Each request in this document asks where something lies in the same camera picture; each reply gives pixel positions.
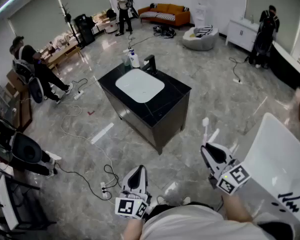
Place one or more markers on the black faucet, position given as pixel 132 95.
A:
pixel 151 62

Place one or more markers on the white desk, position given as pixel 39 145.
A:
pixel 6 204

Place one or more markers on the wooden table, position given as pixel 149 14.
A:
pixel 62 54

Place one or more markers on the white cabinet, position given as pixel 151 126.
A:
pixel 241 34

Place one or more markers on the person's shoe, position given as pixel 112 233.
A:
pixel 160 199
pixel 187 200

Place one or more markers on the black coat rack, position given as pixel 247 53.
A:
pixel 71 21

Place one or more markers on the white water dispenser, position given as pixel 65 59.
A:
pixel 202 11

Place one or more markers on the person's white shirt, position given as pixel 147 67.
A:
pixel 202 224

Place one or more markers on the black tall appliance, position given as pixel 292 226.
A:
pixel 85 30

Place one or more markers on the wooden shelf unit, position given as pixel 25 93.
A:
pixel 22 109

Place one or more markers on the person's black trousers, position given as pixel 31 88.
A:
pixel 180 206

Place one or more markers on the white sink basin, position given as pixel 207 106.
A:
pixel 140 85

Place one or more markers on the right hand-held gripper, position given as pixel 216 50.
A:
pixel 236 175

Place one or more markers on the black vanity cabinet counter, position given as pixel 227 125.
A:
pixel 170 96

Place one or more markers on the person's right shoe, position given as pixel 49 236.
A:
pixel 187 200

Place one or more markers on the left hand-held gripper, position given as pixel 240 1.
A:
pixel 126 206

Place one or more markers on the person's left forearm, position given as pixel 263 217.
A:
pixel 133 230

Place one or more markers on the white power strip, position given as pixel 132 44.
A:
pixel 128 50
pixel 237 81
pixel 78 94
pixel 103 190

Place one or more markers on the person's left shoe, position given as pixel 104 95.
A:
pixel 160 199

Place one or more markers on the striped sofa cushion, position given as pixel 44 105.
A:
pixel 157 15

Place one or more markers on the orange sofa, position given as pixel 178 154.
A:
pixel 170 15

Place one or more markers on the white soap pump bottle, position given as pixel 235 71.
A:
pixel 134 60

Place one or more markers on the round white side table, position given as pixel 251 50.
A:
pixel 111 28

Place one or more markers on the green glass cup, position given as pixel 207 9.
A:
pixel 126 61

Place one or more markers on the striped pillow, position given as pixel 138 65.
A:
pixel 204 30

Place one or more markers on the grey beanbag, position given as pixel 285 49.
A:
pixel 200 42

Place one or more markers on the person's right forearm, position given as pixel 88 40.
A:
pixel 236 209

